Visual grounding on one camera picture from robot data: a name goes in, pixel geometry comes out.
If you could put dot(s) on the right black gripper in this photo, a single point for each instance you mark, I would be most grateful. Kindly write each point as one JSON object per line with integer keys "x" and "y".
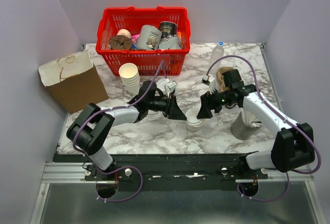
{"x": 208, "y": 100}

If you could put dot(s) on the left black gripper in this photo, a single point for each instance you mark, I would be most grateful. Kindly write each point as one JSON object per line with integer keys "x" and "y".
{"x": 172, "y": 111}

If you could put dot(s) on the single white cup lid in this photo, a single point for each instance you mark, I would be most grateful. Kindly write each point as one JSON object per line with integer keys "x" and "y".
{"x": 192, "y": 119}

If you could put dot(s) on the stack of white paper cups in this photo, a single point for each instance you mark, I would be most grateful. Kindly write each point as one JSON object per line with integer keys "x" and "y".
{"x": 130, "y": 77}

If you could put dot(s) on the brown paper takeout bag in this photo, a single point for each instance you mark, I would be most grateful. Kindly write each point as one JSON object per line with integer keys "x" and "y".
{"x": 73, "y": 81}

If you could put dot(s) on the single white paper cup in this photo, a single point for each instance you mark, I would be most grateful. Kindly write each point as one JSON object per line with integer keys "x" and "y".
{"x": 194, "y": 127}

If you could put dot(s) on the stack of cup lids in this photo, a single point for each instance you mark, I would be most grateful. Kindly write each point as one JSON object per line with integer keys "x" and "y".
{"x": 161, "y": 83}

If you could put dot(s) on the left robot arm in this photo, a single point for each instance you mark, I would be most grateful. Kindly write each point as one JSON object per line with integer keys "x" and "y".
{"x": 90, "y": 129}

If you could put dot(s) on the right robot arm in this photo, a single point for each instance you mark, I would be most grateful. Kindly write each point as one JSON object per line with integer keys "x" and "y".
{"x": 292, "y": 147}

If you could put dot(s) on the brown pulp cup carrier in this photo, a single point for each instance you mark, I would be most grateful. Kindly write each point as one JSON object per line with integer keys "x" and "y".
{"x": 220, "y": 79}

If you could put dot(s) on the grey cup of straws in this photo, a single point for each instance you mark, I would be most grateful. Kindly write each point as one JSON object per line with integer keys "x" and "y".
{"x": 245, "y": 125}

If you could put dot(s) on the red plastic shopping basket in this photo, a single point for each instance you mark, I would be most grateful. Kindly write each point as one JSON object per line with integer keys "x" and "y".
{"x": 132, "y": 19}

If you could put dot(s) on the clear plastic water bottle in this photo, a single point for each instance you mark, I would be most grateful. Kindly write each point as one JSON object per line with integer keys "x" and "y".
{"x": 217, "y": 52}

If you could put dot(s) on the grey crumpled item in basket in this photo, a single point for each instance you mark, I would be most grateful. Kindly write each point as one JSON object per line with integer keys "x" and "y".
{"x": 172, "y": 43}

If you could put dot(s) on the grey printed cup in basket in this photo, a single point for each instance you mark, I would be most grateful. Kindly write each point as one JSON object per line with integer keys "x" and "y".
{"x": 149, "y": 38}

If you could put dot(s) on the black printed can in basket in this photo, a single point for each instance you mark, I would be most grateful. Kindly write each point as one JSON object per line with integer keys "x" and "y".
{"x": 168, "y": 29}

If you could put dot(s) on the brown striped cloth in basket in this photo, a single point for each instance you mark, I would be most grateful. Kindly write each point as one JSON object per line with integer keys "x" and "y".
{"x": 120, "y": 42}

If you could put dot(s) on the beige egg-shaped object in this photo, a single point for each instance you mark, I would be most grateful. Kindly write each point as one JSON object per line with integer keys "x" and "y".
{"x": 124, "y": 32}

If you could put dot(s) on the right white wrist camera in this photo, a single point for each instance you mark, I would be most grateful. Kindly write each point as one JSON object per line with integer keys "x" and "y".
{"x": 211, "y": 82}

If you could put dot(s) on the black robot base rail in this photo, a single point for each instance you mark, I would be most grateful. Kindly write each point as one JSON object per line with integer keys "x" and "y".
{"x": 164, "y": 172}

